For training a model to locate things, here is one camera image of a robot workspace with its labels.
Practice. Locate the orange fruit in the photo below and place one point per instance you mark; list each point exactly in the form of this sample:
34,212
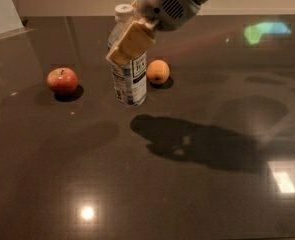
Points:
158,72

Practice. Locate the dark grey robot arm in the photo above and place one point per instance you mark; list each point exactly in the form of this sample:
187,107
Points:
135,28

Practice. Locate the clear plastic water bottle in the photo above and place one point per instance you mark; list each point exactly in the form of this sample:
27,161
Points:
129,80

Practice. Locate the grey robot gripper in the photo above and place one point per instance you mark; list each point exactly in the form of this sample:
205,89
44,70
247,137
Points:
163,4

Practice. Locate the red apple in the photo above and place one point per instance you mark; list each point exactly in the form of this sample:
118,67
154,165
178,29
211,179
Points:
62,81

